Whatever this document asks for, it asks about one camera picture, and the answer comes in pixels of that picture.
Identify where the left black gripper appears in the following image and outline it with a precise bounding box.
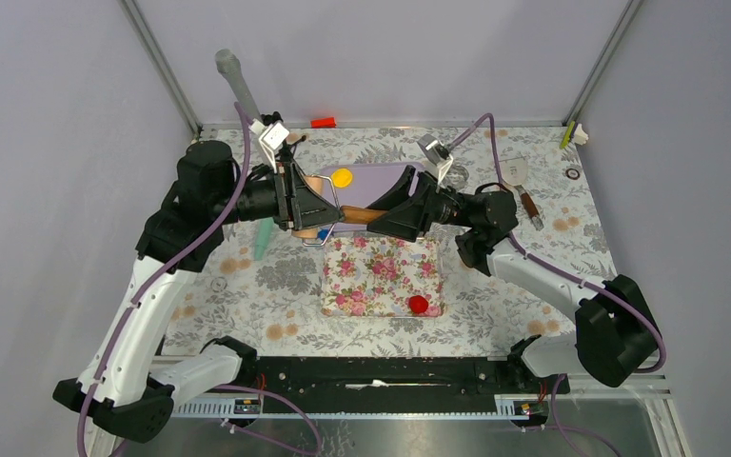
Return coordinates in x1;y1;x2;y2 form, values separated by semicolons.
213;161;346;230

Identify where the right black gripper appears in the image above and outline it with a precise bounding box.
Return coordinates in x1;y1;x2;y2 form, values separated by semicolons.
359;167;473;244

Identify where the wooden dough roller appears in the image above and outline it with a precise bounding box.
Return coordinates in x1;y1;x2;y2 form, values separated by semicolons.
290;175;386;248

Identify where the floral tray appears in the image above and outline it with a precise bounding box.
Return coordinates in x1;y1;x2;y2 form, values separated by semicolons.
321;236;445;318

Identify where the red dough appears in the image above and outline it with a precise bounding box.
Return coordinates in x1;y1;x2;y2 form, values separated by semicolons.
407;295;429;315

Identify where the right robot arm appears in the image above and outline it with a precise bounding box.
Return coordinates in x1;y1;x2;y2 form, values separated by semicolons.
362;167;667;392

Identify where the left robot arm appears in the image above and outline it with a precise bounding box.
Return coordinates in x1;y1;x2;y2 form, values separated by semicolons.
53;140;344;443

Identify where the yellow dough disc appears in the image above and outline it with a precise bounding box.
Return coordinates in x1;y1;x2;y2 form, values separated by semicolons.
330;168;353;189

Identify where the metal dough scraper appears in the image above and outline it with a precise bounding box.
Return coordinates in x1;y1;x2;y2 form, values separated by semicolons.
499;156;543;230

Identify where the mint green rolling pin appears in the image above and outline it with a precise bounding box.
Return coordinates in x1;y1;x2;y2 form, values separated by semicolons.
254;218;276;261

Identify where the purple tray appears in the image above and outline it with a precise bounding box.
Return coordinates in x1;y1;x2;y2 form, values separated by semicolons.
317;162;424;208

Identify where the black mini tripod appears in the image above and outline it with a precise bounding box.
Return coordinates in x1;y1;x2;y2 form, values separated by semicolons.
262;111;308;147

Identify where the orange red block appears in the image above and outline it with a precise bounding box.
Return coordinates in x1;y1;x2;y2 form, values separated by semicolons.
310;117;337;129

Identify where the floral table mat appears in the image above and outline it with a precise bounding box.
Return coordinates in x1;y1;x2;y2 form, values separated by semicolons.
161;128;617;357

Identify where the grey microphone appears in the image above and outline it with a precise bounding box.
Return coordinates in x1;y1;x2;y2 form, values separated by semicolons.
214;49;263;121

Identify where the white green clip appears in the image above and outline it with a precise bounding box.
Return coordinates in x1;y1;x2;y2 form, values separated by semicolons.
560;121;589;149

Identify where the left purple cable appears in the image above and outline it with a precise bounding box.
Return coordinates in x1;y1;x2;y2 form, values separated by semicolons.
75;102;324;457

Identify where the purple cable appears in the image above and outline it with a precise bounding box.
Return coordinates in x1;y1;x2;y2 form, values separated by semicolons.
447;113;668;457
75;102;324;457

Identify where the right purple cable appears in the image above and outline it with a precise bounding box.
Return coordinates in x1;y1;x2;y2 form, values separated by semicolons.
447;113;668;457

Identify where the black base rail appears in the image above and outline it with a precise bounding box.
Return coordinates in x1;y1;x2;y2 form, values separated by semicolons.
242;356;570;415

